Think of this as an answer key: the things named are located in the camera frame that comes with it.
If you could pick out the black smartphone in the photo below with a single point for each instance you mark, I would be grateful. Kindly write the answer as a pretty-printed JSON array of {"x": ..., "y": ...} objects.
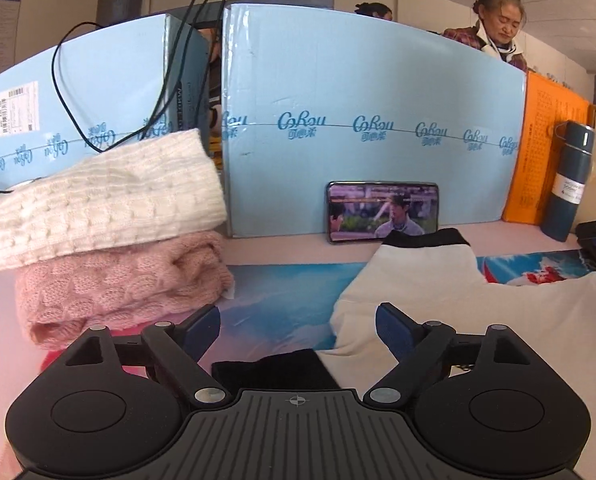
[{"x": 383, "y": 212}]

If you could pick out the blue printed table mat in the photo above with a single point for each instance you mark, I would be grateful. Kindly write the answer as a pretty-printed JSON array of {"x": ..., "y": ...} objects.
[{"x": 283, "y": 300}]

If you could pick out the pink knitted sweater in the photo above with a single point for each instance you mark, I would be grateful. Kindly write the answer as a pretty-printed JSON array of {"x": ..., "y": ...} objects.
[{"x": 117, "y": 285}]

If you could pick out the white knitted sweater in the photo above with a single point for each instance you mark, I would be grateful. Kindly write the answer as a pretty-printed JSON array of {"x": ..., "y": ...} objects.
[{"x": 107, "y": 200}]

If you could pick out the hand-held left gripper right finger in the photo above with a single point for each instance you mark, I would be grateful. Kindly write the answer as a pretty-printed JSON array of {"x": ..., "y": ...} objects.
[{"x": 392, "y": 331}]

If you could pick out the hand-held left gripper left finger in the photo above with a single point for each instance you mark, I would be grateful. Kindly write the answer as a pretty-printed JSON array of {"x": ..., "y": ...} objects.
[{"x": 203, "y": 329}]

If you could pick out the white sweatshirt with black cuffs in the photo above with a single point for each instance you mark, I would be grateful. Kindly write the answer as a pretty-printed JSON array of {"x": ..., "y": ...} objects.
[{"x": 408, "y": 280}]

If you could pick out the dark blue thermos bottle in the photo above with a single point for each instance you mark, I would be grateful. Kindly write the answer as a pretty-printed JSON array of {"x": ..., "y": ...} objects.
[{"x": 568, "y": 175}]

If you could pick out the large light blue cardboard box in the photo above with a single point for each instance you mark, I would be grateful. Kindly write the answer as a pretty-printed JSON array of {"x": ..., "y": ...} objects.
[{"x": 368, "y": 75}]

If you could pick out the light blue cardboard box with label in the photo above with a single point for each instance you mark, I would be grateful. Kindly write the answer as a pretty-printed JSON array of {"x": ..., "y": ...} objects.
[{"x": 102, "y": 75}]

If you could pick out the orange cardboard box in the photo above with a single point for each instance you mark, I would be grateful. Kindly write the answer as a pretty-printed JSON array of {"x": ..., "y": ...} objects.
[{"x": 533, "y": 150}]

